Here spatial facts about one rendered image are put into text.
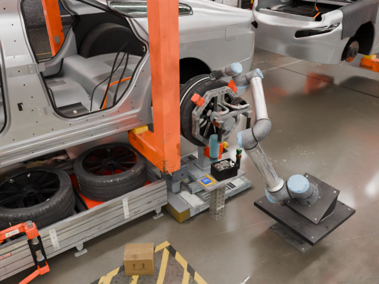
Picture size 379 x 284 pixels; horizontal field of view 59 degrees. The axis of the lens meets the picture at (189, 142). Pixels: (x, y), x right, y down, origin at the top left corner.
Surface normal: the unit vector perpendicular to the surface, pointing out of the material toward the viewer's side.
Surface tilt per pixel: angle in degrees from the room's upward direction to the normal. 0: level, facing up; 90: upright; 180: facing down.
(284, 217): 0
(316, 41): 89
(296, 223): 0
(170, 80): 90
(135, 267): 90
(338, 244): 0
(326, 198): 43
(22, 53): 80
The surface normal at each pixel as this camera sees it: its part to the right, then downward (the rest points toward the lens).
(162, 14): 0.59, 0.40
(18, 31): 0.56, 0.22
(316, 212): -0.54, -0.44
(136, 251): 0.00, -0.87
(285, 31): -0.76, 0.26
